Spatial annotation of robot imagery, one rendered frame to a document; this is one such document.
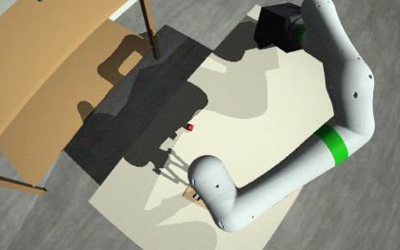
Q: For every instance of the tan flat mat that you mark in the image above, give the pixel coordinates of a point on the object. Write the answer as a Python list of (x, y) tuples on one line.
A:
[(189, 195)]

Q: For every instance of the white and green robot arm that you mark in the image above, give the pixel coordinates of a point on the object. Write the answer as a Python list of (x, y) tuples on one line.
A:
[(349, 83)]

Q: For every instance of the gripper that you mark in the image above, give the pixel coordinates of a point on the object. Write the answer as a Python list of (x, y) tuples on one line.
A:
[(196, 197)]

